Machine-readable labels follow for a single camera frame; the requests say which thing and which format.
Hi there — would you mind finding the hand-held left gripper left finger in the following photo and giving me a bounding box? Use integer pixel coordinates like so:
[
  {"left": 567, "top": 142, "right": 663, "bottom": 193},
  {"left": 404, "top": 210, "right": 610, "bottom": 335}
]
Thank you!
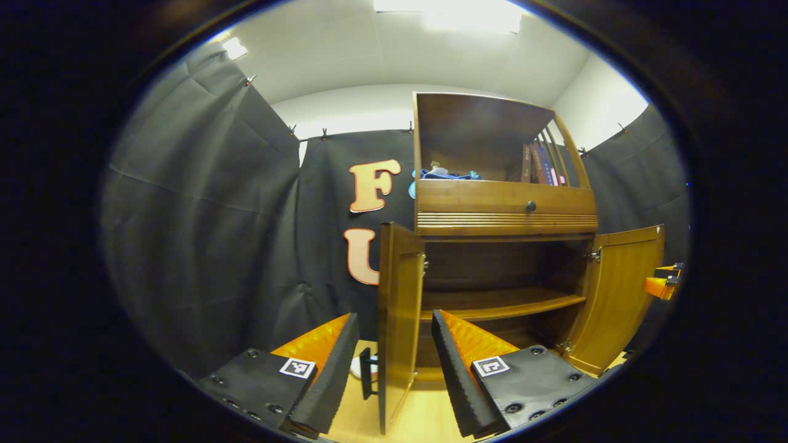
[{"left": 198, "top": 312, "right": 361, "bottom": 439}]

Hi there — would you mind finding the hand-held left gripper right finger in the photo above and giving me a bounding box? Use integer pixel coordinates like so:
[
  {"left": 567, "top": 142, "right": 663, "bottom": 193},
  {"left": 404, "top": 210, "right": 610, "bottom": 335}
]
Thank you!
[{"left": 431, "top": 309, "right": 597, "bottom": 439}]

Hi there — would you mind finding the wooden cabinet door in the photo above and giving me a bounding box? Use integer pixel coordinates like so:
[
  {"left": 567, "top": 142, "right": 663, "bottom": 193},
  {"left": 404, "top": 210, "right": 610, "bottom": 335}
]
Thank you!
[
  {"left": 563, "top": 225, "right": 667, "bottom": 377},
  {"left": 377, "top": 221, "right": 427, "bottom": 436}
]

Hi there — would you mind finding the wooden double-door shoe cabinet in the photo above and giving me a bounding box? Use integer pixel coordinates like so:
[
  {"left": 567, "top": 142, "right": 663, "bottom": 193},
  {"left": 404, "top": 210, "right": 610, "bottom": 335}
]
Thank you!
[{"left": 377, "top": 92, "right": 667, "bottom": 436}]

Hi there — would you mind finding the wooden inner shelf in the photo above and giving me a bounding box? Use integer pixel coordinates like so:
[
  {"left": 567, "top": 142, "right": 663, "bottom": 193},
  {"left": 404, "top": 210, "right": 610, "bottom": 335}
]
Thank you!
[{"left": 420, "top": 286, "right": 587, "bottom": 322}]

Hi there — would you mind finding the blue cloth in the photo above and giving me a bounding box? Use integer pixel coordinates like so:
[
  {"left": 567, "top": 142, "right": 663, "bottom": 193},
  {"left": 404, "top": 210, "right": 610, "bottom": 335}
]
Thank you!
[{"left": 420, "top": 169, "right": 481, "bottom": 181}]

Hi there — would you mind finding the large ceiling light panel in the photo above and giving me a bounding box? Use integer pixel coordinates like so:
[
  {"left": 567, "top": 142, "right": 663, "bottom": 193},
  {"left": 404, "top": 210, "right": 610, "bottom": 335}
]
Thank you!
[{"left": 372, "top": 0, "right": 524, "bottom": 33}]

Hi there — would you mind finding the black door handle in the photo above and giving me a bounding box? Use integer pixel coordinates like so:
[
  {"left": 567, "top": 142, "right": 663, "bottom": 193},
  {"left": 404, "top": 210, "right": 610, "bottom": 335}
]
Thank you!
[{"left": 360, "top": 348, "right": 379, "bottom": 401}]

